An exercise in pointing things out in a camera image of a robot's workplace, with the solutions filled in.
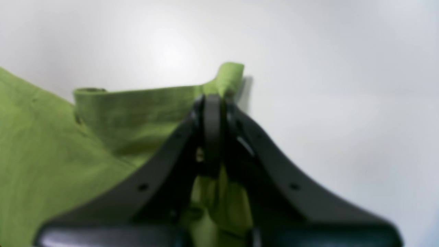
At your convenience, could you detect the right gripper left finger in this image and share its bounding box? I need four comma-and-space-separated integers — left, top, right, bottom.
33, 94, 220, 247

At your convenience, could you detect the green T-shirt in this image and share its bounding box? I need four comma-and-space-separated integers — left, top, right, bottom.
0, 62, 244, 247

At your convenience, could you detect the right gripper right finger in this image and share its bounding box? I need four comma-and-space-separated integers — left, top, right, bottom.
225, 99, 403, 247

